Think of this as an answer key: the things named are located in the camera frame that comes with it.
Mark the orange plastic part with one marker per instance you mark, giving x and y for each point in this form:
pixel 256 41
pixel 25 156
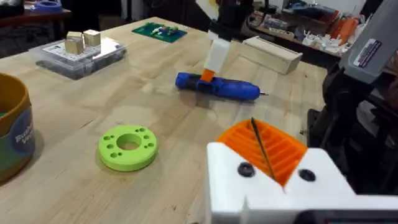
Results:
pixel 345 29

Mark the heap of white parts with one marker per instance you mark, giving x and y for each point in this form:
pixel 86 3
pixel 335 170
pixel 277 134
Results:
pixel 326 42

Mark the blue tape roll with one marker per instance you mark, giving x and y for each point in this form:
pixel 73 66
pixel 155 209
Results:
pixel 46 6

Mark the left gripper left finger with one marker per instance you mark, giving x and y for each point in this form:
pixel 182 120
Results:
pixel 227 174

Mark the dark side table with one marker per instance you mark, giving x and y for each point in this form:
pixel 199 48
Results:
pixel 34 18

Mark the pale wooden box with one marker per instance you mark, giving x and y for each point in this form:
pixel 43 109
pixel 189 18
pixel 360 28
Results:
pixel 270 54

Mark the clear plastic parts box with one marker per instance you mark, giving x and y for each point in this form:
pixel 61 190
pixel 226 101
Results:
pixel 74 63

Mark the green disc with holes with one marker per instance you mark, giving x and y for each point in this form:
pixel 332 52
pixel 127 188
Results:
pixel 109 155

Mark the yellow toy tub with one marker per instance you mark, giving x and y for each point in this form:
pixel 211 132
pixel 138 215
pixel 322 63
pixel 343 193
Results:
pixel 14 124

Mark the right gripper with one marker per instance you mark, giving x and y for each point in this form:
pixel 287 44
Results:
pixel 233 18

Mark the blue electric screwdriver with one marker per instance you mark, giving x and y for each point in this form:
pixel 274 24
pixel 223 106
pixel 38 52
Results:
pixel 230 88

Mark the green board with blocks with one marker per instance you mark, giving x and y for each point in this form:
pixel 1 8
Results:
pixel 160 32

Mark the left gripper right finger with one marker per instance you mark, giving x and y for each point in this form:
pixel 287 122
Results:
pixel 320 174

